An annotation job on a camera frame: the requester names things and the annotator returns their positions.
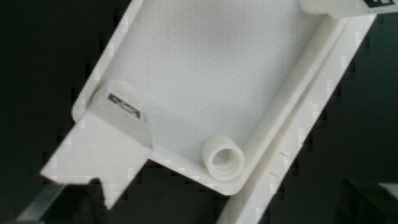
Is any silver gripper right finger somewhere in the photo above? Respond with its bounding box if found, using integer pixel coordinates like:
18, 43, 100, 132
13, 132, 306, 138
335, 180, 398, 224

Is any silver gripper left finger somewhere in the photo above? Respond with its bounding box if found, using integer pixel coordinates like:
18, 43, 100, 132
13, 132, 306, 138
15, 178, 107, 224

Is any white desk top tray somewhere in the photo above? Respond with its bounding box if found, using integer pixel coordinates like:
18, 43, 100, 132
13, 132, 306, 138
73, 0, 349, 195

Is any white front obstacle bar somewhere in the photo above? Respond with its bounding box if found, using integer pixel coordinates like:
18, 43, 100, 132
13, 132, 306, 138
217, 15, 375, 224

